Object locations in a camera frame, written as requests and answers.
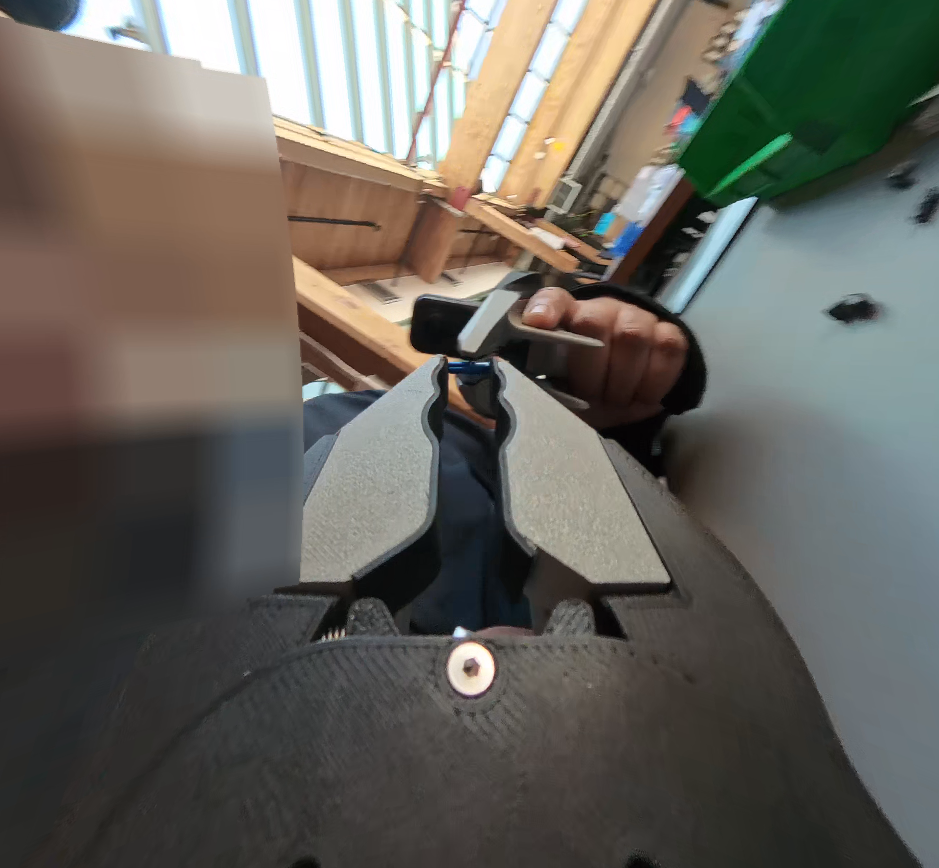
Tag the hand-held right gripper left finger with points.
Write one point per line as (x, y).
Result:
(367, 486)

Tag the blue lego pin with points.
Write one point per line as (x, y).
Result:
(469, 367)

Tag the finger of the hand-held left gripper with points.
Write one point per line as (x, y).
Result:
(484, 325)

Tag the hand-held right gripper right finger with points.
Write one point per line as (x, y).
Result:
(579, 508)

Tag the small black lego piece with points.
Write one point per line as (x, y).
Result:
(901, 178)
(855, 308)
(927, 206)

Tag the person's left hand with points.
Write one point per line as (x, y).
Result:
(631, 361)

